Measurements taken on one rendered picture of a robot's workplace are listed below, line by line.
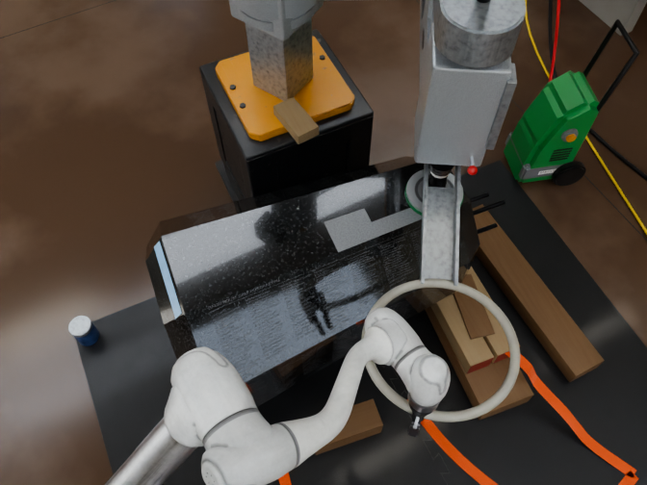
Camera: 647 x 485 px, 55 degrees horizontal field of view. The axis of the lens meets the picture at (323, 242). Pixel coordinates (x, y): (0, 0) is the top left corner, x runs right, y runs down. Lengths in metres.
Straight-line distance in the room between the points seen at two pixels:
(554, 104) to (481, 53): 1.60
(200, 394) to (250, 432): 0.13
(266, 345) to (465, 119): 1.03
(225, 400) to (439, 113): 1.06
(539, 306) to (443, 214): 1.03
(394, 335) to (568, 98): 1.91
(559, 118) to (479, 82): 1.45
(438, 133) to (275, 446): 1.09
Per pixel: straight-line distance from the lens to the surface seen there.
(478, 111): 1.91
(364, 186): 2.39
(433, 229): 2.16
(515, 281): 3.10
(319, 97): 2.74
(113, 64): 4.25
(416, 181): 2.39
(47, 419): 3.10
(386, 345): 1.64
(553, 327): 3.05
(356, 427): 2.69
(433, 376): 1.59
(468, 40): 1.69
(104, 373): 3.06
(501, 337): 2.82
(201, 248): 2.28
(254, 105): 2.73
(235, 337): 2.22
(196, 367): 1.36
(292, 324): 2.24
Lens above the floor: 2.74
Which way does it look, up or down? 59 degrees down
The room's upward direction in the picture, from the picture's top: 1 degrees counter-clockwise
